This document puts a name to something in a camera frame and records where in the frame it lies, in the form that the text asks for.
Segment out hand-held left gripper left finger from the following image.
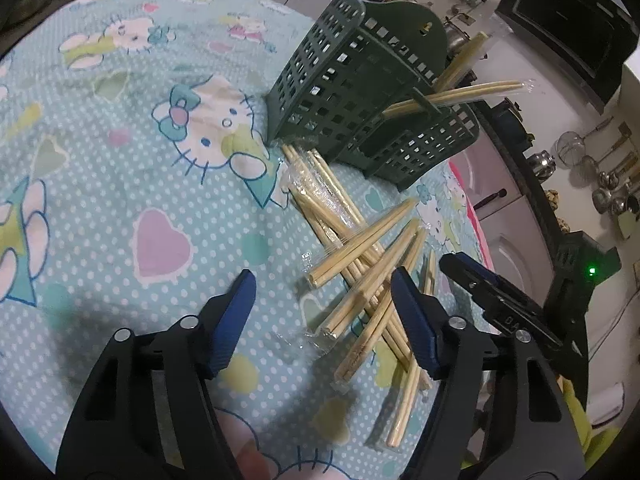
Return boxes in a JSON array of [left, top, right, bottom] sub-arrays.
[[55, 269, 258, 480]]

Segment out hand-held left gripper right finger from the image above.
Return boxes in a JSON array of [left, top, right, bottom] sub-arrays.
[[391, 267, 587, 480]]

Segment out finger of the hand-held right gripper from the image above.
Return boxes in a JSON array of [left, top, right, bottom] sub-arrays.
[[439, 252, 566, 353]]

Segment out pile of bamboo chopsticks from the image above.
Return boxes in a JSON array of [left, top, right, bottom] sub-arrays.
[[280, 144, 438, 451]]

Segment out bamboo chopstick pair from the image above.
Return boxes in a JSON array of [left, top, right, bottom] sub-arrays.
[[434, 31, 488, 92], [382, 79, 532, 118]]

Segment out green plastic utensil basket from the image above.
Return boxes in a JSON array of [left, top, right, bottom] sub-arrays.
[[264, 0, 482, 192]]

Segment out ginger roots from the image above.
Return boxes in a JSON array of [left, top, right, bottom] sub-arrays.
[[547, 189, 571, 233]]

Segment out row of hanging metal ladles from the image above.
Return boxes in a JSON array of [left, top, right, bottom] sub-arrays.
[[592, 120, 640, 241]]

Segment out small metal skimmer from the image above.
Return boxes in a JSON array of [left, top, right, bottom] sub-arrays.
[[575, 135, 626, 186]]

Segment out stainless steel thermos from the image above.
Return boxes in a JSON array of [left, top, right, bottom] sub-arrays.
[[530, 150, 558, 181]]

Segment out dark pot with yellow rim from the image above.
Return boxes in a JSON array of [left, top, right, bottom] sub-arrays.
[[492, 102, 531, 148]]

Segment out cartoon cat printed blanket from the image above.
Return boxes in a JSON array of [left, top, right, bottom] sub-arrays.
[[0, 0, 496, 480]]

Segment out black range hood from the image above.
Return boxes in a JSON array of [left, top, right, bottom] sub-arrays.
[[495, 0, 635, 115]]

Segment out wire mesh strainer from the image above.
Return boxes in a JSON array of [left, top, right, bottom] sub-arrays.
[[552, 115, 616, 168]]

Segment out white wall cabinet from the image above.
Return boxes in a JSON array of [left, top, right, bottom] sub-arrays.
[[621, 57, 640, 131]]

